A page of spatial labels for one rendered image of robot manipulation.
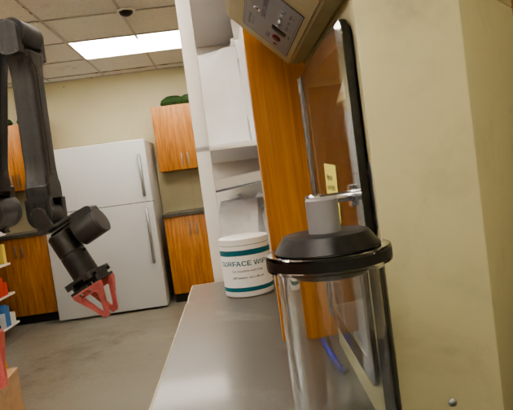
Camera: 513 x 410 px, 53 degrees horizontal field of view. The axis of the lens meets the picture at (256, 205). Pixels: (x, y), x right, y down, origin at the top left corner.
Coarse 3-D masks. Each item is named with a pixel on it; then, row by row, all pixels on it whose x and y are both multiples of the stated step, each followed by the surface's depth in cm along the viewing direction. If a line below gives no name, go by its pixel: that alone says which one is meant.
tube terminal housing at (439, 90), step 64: (384, 0) 52; (448, 0) 52; (384, 64) 52; (448, 64) 53; (512, 64) 65; (384, 128) 53; (448, 128) 53; (512, 128) 63; (384, 192) 53; (448, 192) 53; (512, 192) 62; (448, 256) 54; (512, 256) 60; (448, 320) 54; (512, 320) 59; (448, 384) 54; (512, 384) 57
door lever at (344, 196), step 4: (348, 188) 58; (352, 188) 57; (336, 192) 58; (340, 192) 58; (344, 192) 58; (348, 192) 58; (352, 192) 57; (308, 196) 58; (312, 196) 57; (316, 196) 57; (320, 196) 57; (336, 196) 57; (340, 196) 57; (344, 196) 57; (348, 196) 57; (352, 196) 57; (340, 200) 58; (344, 200) 58; (348, 200) 58; (352, 200) 57; (352, 204) 57
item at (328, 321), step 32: (352, 256) 39; (288, 288) 42; (320, 288) 40; (352, 288) 40; (384, 288) 42; (288, 320) 43; (320, 320) 40; (352, 320) 40; (384, 320) 42; (288, 352) 44; (320, 352) 41; (352, 352) 40; (384, 352) 41; (320, 384) 41; (352, 384) 40; (384, 384) 41
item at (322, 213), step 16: (320, 208) 43; (336, 208) 43; (320, 224) 43; (336, 224) 43; (288, 240) 42; (304, 240) 41; (320, 240) 41; (336, 240) 40; (352, 240) 40; (368, 240) 41; (288, 256) 41; (304, 256) 40; (320, 256) 40
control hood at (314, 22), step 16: (240, 0) 71; (288, 0) 60; (304, 0) 57; (320, 0) 54; (336, 0) 54; (240, 16) 78; (304, 16) 61; (320, 16) 59; (304, 32) 66; (320, 32) 66; (272, 48) 82; (304, 48) 74
